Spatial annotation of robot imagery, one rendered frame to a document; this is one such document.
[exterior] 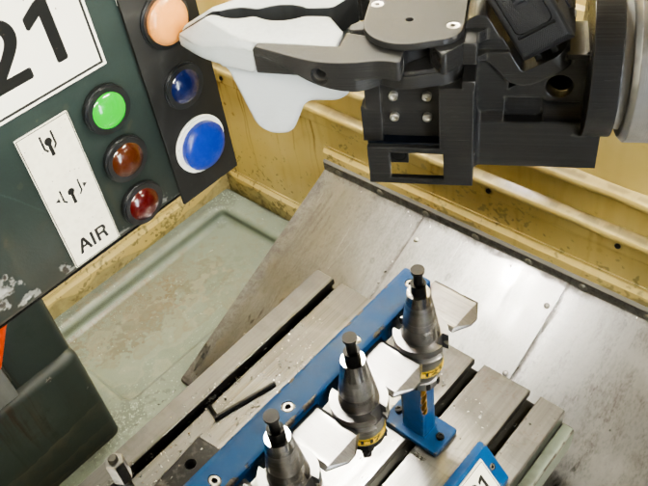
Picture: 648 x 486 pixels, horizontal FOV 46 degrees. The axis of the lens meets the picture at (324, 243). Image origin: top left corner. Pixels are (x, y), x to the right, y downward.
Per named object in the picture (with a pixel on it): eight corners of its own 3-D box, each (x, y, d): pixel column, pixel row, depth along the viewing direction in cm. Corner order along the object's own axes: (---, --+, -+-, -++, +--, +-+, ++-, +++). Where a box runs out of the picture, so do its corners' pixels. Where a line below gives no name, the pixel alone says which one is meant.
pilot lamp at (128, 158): (151, 166, 43) (140, 134, 41) (120, 187, 41) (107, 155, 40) (145, 162, 43) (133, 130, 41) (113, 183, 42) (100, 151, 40)
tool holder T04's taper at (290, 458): (282, 445, 79) (270, 409, 74) (318, 463, 77) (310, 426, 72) (257, 481, 76) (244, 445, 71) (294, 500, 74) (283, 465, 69)
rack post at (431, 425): (457, 432, 114) (458, 301, 93) (436, 458, 111) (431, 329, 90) (403, 397, 119) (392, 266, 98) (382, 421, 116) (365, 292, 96)
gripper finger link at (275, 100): (184, 145, 41) (356, 149, 39) (154, 45, 37) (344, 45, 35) (202, 110, 43) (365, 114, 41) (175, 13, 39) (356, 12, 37)
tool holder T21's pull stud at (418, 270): (415, 283, 83) (413, 261, 81) (429, 288, 82) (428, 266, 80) (407, 294, 82) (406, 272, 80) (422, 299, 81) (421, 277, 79)
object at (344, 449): (368, 442, 80) (367, 438, 79) (335, 479, 77) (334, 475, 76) (318, 407, 83) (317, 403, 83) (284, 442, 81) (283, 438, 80)
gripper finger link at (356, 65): (249, 91, 36) (440, 94, 34) (243, 62, 35) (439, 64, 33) (274, 38, 39) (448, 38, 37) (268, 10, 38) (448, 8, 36)
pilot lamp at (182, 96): (206, 94, 44) (198, 61, 42) (177, 114, 42) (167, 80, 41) (200, 92, 44) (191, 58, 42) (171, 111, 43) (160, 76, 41)
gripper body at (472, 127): (355, 185, 40) (603, 195, 37) (337, 35, 34) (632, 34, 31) (377, 99, 45) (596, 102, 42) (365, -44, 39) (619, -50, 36)
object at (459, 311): (486, 310, 90) (486, 305, 90) (460, 338, 88) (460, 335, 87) (437, 283, 94) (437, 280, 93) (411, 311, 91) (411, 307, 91)
